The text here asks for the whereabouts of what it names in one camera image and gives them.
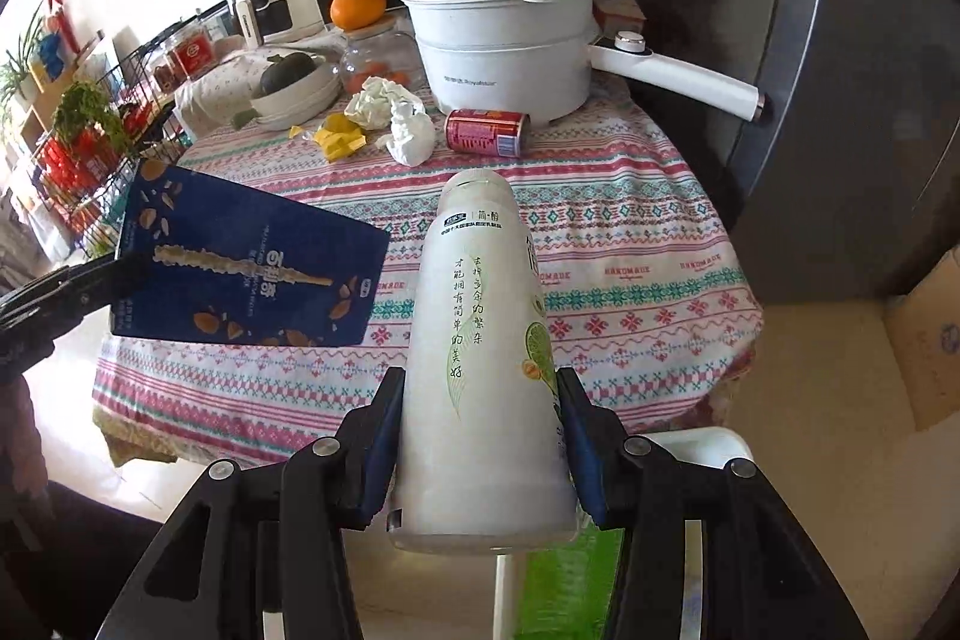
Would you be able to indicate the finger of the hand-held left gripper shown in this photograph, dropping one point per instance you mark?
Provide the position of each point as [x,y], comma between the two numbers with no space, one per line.
[90,284]

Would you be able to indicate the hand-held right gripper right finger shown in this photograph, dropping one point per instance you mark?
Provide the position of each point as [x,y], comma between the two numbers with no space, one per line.
[581,452]

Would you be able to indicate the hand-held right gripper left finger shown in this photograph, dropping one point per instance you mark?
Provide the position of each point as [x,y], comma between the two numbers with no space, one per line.
[379,460]

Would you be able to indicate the white plastic bin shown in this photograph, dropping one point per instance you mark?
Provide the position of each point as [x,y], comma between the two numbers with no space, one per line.
[697,441]

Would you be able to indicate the white plastic bottle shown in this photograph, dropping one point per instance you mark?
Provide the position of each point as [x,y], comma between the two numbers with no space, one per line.
[480,385]

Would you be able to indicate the green snack bag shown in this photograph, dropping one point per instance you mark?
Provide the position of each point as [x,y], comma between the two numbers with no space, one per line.
[562,587]

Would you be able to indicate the dark blue carton box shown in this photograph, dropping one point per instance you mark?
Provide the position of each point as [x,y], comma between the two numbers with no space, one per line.
[247,265]

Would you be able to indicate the person's left forearm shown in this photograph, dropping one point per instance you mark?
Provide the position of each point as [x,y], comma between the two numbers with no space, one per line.
[19,445]

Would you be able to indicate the red packets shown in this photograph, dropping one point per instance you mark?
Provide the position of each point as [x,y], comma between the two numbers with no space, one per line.
[71,164]

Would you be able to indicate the striped patterned tablecloth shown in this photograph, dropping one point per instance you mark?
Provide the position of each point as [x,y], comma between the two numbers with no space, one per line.
[637,310]

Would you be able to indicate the green leafy vegetable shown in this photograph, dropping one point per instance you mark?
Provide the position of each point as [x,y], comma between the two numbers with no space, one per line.
[86,111]

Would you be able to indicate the wooden shelf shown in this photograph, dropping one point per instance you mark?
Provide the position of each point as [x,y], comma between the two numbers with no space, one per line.
[45,108]

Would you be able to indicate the person's dark clothing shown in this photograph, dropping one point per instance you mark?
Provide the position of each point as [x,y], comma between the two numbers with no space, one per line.
[67,572]

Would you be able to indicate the blue toy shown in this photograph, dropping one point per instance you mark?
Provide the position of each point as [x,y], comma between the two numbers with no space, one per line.
[52,57]

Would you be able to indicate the green potted plant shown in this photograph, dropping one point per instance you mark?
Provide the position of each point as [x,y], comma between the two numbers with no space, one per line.
[19,63]

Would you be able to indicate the white dotted cloth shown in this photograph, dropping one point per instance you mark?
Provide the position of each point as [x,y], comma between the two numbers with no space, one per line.
[214,85]

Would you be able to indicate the stack of white bowls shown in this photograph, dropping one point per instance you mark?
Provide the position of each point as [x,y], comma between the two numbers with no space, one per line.
[296,104]

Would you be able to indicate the yellow wrapper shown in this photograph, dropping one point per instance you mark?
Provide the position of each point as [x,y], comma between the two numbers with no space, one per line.
[341,139]

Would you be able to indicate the dark avocado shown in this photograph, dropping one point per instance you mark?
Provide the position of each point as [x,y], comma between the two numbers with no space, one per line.
[289,72]

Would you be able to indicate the crumpled white tissue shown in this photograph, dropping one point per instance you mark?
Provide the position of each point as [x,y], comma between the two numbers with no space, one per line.
[411,134]

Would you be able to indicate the red drink can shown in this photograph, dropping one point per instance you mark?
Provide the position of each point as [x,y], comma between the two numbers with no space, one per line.
[487,132]

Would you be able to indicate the crumpled pale green tissue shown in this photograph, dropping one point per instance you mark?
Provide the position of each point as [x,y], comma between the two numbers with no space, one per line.
[382,100]

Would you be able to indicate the small cardboard box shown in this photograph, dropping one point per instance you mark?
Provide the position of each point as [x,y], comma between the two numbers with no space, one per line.
[926,347]

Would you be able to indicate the glass jar with wooden lid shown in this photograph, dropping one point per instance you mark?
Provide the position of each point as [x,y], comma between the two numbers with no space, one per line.
[375,57]

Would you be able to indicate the orange fruit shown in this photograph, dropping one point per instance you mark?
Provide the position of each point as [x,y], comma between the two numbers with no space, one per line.
[358,8]

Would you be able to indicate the white electric pot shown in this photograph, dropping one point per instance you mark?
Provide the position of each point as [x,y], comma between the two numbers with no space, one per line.
[495,63]

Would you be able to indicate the small orange box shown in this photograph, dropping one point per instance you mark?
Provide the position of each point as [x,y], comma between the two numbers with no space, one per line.
[621,16]

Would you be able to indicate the grey refrigerator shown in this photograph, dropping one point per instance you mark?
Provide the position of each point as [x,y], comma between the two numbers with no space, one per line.
[825,48]

